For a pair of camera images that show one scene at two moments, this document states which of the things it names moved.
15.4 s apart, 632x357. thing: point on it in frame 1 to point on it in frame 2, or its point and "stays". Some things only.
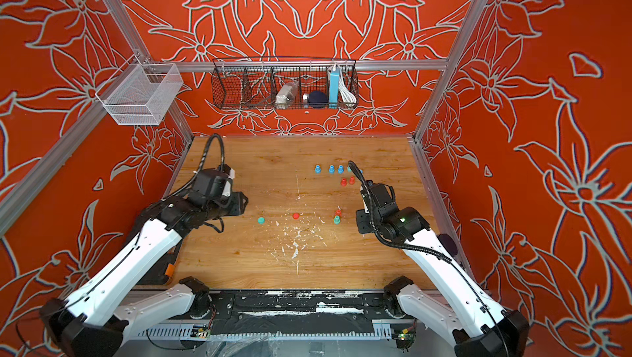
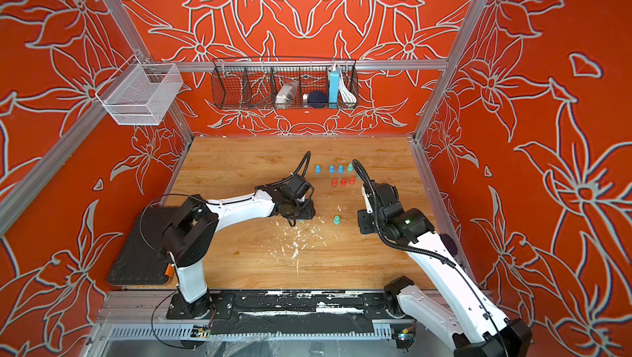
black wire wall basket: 285,84 stays
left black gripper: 239,198 to 310,212
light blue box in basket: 334,88 stays
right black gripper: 360,224 stays
